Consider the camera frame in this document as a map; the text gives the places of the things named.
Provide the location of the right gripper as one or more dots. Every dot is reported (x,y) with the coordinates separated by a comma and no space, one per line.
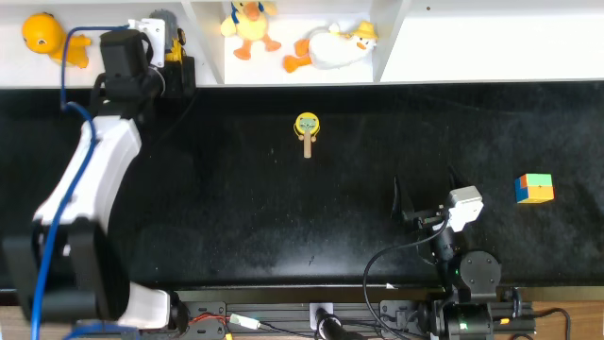
(427,218)

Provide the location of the many-coloured puzzle cube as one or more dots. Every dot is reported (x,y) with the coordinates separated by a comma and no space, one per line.
(535,189)

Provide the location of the yellow rattle drum toy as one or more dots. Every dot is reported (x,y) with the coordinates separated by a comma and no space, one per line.
(307,125)

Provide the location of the grey and yellow toy truck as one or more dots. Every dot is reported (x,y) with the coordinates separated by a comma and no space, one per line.
(173,47)

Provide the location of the yellow rubber duck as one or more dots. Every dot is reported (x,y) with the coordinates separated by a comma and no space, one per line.
(42,35)

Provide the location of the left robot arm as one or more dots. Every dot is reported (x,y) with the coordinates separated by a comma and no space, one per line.
(106,165)

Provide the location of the white shelf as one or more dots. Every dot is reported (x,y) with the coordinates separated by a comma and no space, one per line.
(472,52)

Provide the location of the white plush duck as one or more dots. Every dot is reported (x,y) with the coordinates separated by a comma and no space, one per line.
(332,49)

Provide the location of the yellow plush duck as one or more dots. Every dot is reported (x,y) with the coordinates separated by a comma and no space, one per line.
(252,28)

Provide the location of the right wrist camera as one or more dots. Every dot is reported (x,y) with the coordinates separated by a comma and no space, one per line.
(464,205)

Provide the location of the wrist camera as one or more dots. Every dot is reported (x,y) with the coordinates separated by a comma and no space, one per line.
(153,38)
(464,205)

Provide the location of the mounting rail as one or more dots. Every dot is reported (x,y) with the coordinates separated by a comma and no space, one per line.
(283,318)

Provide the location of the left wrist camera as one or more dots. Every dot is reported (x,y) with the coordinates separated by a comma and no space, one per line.
(153,38)

